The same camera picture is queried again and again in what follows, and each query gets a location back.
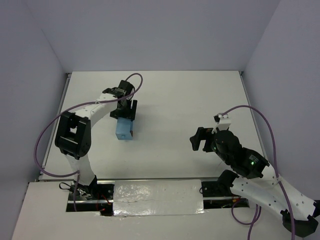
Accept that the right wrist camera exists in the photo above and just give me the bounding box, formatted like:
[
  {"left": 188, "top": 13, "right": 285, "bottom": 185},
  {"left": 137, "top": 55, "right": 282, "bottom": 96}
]
[{"left": 213, "top": 113, "right": 232, "bottom": 132}]

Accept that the blue wooden drawer box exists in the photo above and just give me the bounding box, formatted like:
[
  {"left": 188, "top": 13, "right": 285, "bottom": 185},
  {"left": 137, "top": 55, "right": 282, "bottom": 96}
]
[{"left": 115, "top": 117, "right": 134, "bottom": 140}]

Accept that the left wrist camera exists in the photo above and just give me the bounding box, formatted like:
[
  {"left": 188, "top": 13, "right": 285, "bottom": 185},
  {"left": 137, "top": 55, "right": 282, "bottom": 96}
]
[{"left": 111, "top": 87, "right": 126, "bottom": 97}]

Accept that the silver tape strip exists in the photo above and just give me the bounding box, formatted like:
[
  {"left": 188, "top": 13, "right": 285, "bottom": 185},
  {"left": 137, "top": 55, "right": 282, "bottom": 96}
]
[{"left": 112, "top": 179, "right": 205, "bottom": 217}]

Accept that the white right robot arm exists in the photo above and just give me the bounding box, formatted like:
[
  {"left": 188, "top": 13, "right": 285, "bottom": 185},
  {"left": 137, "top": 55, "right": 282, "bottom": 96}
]
[{"left": 189, "top": 127, "right": 320, "bottom": 238}]

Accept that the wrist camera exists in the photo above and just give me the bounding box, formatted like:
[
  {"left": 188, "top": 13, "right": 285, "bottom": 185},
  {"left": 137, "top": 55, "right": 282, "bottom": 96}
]
[
  {"left": 213, "top": 113, "right": 232, "bottom": 132},
  {"left": 111, "top": 87, "right": 126, "bottom": 97}
]

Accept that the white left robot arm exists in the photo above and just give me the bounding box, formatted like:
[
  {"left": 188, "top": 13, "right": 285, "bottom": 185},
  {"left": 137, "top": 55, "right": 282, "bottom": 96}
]
[{"left": 54, "top": 80, "right": 138, "bottom": 197}]

